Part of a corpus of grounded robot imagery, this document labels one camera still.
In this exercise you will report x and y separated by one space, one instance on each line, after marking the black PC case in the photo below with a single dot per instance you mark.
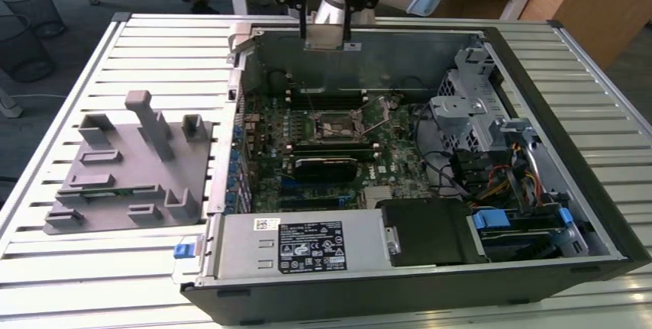
356 298

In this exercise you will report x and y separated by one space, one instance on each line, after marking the CPU socket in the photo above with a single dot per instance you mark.
336 126

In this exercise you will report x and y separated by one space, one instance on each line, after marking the silver power supply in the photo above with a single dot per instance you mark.
244 241

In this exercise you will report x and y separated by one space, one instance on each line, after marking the silver metal drive cage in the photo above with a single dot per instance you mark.
459 109

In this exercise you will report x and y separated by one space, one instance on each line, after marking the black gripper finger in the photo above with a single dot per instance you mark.
304 20
348 20

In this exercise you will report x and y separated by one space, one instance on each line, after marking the grey parts rack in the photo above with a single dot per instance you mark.
138 176

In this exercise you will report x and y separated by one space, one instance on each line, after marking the blue disk carrier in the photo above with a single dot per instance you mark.
488 224

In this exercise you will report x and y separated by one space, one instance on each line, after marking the grey disk bay frame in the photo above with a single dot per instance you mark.
515 126

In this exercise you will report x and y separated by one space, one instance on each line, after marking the blue carrier tab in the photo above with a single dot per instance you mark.
564 218

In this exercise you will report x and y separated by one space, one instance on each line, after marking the wooden cabinet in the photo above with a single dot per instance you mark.
602 8

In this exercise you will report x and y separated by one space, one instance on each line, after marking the black chair base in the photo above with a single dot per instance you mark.
206 6

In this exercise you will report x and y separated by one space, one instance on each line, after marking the silver chipset heatsink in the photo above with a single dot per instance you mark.
378 194

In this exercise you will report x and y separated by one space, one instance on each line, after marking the blue plastic latch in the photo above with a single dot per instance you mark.
184 250

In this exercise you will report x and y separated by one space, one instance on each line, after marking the green motherboard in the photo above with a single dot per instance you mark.
403 161

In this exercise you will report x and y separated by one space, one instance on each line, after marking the silver CPU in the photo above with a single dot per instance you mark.
326 35

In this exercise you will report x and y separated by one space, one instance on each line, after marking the black graphics card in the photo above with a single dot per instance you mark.
326 170

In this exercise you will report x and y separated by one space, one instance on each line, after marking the blue expansion slot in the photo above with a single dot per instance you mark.
340 201

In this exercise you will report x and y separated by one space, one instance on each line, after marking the black hard disk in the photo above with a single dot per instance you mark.
515 247

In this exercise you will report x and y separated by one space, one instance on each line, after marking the black RAM slot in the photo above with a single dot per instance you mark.
328 97
334 148
328 102
328 93
334 144
328 107
334 152

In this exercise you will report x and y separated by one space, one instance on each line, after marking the green RAM stick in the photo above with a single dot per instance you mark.
123 192

